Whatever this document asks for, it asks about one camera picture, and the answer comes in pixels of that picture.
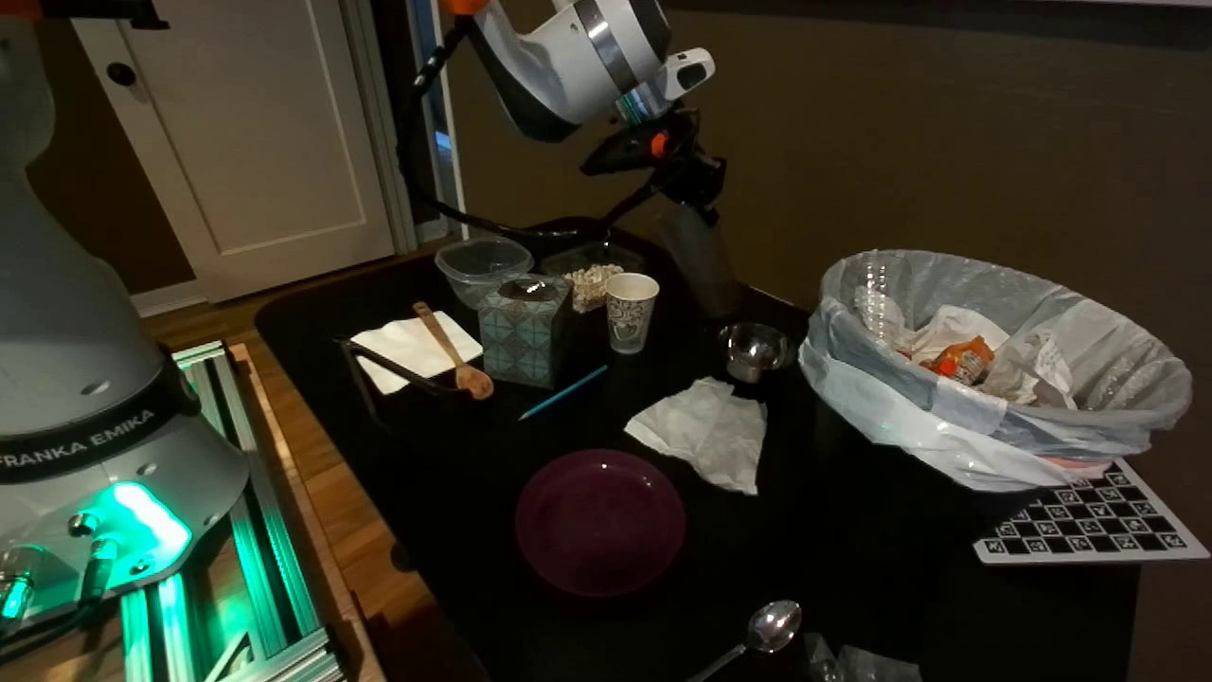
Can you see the orange snack wrapper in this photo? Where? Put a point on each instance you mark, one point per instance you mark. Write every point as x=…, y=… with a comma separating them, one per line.
x=962, y=362

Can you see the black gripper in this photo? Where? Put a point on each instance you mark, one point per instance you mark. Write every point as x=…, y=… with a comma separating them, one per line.
x=689, y=156

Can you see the white panel door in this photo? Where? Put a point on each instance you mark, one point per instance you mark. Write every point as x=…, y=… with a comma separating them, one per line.
x=253, y=154

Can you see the clear container with nuts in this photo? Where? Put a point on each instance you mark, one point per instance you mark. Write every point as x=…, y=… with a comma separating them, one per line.
x=591, y=290

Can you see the empty clear plastic container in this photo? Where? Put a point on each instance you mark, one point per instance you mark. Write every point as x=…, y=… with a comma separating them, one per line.
x=481, y=265

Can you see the white paper napkin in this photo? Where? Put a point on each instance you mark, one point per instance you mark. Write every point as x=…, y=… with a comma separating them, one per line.
x=398, y=341

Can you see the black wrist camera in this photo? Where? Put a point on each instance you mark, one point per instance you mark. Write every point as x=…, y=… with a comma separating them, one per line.
x=617, y=149

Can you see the crumpled white tissue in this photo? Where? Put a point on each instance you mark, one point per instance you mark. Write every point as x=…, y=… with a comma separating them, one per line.
x=703, y=438

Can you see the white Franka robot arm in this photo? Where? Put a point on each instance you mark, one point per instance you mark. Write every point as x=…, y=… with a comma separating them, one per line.
x=78, y=316

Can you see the metal spoon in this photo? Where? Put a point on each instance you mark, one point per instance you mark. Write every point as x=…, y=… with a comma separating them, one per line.
x=773, y=628

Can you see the small metal bowl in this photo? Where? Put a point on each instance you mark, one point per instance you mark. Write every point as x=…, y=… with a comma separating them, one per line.
x=756, y=351

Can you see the wooden spoon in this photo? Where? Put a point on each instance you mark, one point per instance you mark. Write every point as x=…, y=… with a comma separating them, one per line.
x=456, y=362

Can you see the trash bin with white liner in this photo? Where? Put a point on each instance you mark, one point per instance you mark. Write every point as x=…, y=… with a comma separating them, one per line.
x=961, y=438

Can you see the black white checkerboard card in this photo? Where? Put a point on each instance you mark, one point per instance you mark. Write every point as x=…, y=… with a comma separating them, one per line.
x=1083, y=525

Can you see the purple plate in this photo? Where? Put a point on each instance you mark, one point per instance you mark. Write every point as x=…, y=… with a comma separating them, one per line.
x=601, y=525

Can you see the white paper cup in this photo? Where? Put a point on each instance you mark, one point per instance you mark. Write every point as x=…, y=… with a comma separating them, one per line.
x=630, y=316

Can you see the blue straw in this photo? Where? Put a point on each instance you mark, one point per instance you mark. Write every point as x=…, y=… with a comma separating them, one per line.
x=566, y=390

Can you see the black tongs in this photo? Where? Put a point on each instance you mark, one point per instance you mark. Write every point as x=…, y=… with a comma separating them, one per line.
x=383, y=362

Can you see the crumpled white paper trash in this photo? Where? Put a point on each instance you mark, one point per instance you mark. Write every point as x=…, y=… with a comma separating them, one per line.
x=1026, y=366

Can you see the green lit aluminium frame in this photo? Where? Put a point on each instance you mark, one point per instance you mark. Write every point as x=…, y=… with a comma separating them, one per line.
x=253, y=556

